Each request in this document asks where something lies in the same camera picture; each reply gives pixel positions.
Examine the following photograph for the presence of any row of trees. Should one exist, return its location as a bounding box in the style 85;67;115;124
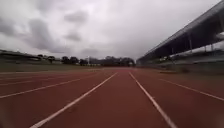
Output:
60;55;136;67

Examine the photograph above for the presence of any red running track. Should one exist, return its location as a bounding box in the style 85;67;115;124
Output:
0;67;224;128

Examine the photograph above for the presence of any grass strip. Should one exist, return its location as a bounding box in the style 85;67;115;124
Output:
156;67;224;78

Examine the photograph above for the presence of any grass field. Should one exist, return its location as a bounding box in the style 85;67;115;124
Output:
0;62;101;73

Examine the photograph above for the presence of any roofed grandstand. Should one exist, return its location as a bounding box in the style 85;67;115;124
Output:
136;1;224;72

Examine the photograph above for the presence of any long low building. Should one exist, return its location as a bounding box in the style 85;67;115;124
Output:
0;49;63;64

